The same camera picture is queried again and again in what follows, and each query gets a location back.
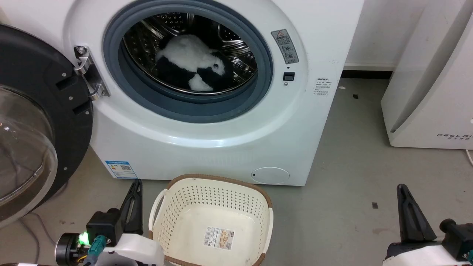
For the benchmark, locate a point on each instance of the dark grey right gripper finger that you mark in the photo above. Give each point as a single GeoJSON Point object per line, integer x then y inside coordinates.
{"type": "Point", "coordinates": [414, 218]}

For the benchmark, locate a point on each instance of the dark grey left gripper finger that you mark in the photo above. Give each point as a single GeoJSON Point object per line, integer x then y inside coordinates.
{"type": "Point", "coordinates": [135, 210]}

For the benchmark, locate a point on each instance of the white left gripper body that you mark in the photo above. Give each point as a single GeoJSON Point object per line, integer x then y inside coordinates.
{"type": "Point", "coordinates": [136, 251]}

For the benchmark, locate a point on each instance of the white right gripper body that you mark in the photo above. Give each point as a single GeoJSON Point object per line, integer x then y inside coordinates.
{"type": "Point", "coordinates": [417, 255]}

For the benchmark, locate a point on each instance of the cream perforated laundry basket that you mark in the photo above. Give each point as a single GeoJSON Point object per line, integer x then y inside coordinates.
{"type": "Point", "coordinates": [192, 218]}

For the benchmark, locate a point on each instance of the white basket label sticker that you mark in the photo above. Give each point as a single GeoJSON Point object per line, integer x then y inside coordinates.
{"type": "Point", "coordinates": [219, 238]}

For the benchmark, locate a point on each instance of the white front-load washing machine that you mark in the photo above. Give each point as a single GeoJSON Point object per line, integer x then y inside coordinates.
{"type": "Point", "coordinates": [229, 125]}

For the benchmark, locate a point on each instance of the black and white plush panda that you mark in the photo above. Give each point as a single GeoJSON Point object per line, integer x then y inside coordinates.
{"type": "Point", "coordinates": [192, 61]}

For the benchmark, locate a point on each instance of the blue energy label sticker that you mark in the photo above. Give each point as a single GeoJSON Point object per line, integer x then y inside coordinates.
{"type": "Point", "coordinates": [120, 169]}

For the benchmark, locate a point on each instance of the black motor cylinder green light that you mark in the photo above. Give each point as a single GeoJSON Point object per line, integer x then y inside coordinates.
{"type": "Point", "coordinates": [67, 249]}

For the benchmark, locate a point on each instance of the black round washer door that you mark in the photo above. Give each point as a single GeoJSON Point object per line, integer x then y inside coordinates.
{"type": "Point", "coordinates": [33, 122]}

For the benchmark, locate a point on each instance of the white air purifier appliance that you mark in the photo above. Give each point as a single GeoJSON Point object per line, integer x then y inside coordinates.
{"type": "Point", "coordinates": [432, 81]}

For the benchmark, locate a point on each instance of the metal washer door hinge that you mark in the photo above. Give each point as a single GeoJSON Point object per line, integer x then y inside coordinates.
{"type": "Point", "coordinates": [88, 72]}

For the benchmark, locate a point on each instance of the grey warning label sticker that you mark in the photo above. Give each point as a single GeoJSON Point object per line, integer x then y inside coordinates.
{"type": "Point", "coordinates": [285, 46]}

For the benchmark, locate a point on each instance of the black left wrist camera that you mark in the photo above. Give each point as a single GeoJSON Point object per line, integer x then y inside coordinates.
{"type": "Point", "coordinates": [105, 225]}

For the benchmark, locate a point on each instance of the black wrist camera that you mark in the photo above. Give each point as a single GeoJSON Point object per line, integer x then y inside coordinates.
{"type": "Point", "coordinates": [105, 225]}
{"type": "Point", "coordinates": [458, 238]}

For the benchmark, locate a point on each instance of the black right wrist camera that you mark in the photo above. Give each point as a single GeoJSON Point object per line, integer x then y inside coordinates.
{"type": "Point", "coordinates": [458, 238]}

